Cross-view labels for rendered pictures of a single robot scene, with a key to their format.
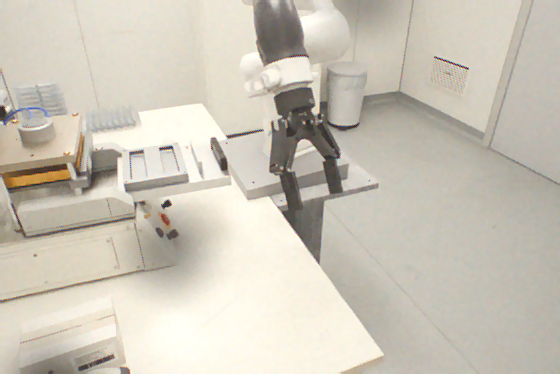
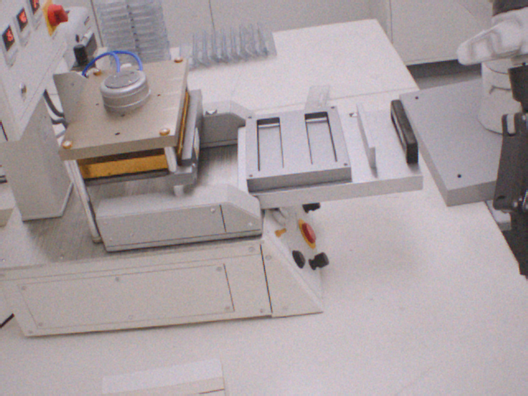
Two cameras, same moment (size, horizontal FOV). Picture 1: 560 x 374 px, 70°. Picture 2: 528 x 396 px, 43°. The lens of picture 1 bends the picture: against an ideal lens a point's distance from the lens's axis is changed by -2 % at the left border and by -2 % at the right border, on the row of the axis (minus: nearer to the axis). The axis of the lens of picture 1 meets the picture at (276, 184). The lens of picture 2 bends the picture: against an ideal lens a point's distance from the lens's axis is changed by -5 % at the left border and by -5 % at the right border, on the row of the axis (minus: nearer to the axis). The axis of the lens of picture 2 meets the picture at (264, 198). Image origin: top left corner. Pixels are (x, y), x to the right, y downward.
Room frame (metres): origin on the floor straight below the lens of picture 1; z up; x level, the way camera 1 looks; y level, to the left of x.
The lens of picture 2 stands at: (0.06, 0.02, 1.60)
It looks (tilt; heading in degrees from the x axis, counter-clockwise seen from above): 36 degrees down; 23
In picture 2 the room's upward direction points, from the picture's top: 9 degrees counter-clockwise
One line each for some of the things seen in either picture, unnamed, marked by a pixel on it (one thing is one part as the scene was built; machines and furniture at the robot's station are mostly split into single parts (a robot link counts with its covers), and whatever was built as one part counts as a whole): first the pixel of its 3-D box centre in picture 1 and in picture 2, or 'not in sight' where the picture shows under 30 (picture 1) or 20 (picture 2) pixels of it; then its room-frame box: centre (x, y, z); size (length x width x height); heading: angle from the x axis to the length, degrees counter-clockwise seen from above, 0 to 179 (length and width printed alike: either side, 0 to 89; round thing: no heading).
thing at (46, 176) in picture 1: (45, 150); (134, 120); (0.93, 0.59, 1.07); 0.22 x 0.17 x 0.10; 19
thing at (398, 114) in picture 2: (218, 152); (403, 129); (1.06, 0.17, 0.99); 0.15 x 0.02 x 0.04; 19
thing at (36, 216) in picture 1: (79, 209); (179, 217); (0.81, 0.48, 0.96); 0.25 x 0.05 x 0.07; 109
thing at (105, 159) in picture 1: (88, 158); (194, 126); (1.07, 0.56, 0.96); 0.26 x 0.05 x 0.07; 109
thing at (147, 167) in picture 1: (153, 164); (295, 145); (1.00, 0.34, 0.98); 0.20 x 0.17 x 0.03; 19
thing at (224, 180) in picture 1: (171, 165); (323, 148); (1.02, 0.30, 0.97); 0.30 x 0.22 x 0.08; 109
